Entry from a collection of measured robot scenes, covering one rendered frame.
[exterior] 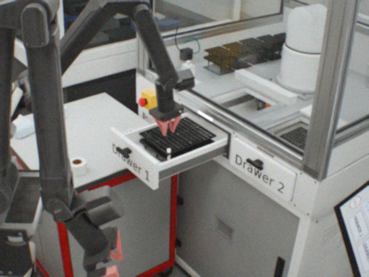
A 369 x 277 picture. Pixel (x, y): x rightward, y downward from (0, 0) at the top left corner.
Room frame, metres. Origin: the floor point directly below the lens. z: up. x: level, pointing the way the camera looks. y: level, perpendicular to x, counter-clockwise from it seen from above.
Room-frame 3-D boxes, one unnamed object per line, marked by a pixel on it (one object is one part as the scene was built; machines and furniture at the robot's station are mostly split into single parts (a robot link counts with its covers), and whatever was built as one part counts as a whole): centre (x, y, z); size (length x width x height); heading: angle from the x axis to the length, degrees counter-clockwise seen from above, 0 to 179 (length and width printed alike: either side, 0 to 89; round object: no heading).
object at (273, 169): (1.45, -0.27, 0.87); 0.29 x 0.02 x 0.11; 40
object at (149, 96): (1.94, 0.16, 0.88); 0.07 x 0.05 x 0.07; 40
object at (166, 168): (1.62, 0.02, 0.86); 0.40 x 0.26 x 0.06; 130
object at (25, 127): (1.84, 0.72, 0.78); 0.15 x 0.10 x 0.04; 50
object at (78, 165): (1.55, 0.39, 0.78); 0.07 x 0.07 x 0.04
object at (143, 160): (1.49, 0.18, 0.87); 0.29 x 0.02 x 0.11; 40
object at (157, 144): (1.55, 0.10, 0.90); 0.18 x 0.02 x 0.01; 40
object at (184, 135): (1.62, 0.02, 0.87); 0.22 x 0.18 x 0.06; 130
